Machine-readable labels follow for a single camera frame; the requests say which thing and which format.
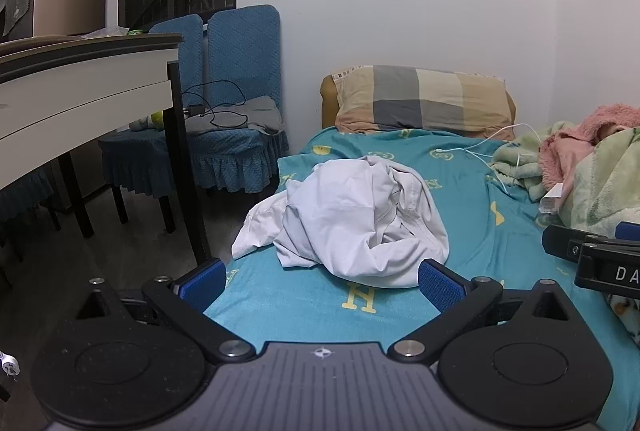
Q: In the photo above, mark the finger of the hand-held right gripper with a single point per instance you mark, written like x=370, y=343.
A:
x=560, y=242
x=630, y=230

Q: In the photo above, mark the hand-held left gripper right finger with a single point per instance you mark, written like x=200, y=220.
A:
x=442, y=291

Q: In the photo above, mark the grey cloth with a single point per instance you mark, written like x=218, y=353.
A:
x=250, y=113

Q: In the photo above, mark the teal printed bed sheet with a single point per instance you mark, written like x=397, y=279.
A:
x=480, y=251

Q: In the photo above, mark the pink fleece blanket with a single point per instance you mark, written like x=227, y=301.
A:
x=565, y=151

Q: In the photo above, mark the white garment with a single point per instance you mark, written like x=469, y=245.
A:
x=340, y=221

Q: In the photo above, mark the clear plastic bag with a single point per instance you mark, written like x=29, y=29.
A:
x=105, y=32

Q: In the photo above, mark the white paper tag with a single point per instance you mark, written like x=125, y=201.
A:
x=550, y=200

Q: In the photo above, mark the white desk with black legs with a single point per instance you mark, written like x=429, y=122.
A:
x=75, y=81

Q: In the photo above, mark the brown pillow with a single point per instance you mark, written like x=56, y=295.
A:
x=327, y=106

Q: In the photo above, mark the yellow green toy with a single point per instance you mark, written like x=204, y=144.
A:
x=157, y=118

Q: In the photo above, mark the pile of blankets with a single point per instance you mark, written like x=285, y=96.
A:
x=605, y=181

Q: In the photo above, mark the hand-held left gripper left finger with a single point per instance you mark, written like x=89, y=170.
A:
x=202, y=283

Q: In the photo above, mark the plaid pillow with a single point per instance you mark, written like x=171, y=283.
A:
x=425, y=98

